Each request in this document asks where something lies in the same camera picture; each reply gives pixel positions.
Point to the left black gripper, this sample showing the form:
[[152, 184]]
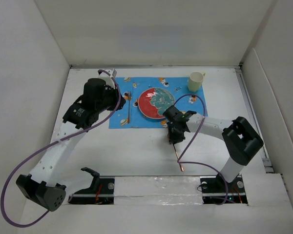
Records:
[[114, 91]]

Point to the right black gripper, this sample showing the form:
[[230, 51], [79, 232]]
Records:
[[172, 137]]

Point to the copper fork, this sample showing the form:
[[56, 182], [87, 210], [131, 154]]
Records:
[[129, 98]]

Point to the red and teal plate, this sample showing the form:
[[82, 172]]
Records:
[[153, 102]]

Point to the copper spoon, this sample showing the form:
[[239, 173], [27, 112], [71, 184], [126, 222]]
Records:
[[177, 156]]

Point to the pale yellow mug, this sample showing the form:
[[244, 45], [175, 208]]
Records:
[[195, 81]]

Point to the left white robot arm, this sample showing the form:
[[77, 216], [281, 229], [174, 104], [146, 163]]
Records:
[[42, 185]]

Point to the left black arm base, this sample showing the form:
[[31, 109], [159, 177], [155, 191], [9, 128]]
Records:
[[99, 192]]

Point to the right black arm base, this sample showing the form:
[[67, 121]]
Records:
[[214, 190]]

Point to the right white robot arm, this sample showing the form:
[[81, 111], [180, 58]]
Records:
[[241, 139]]

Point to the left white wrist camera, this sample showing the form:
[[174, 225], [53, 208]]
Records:
[[107, 73]]

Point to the metal rail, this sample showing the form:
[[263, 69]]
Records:
[[156, 195]]

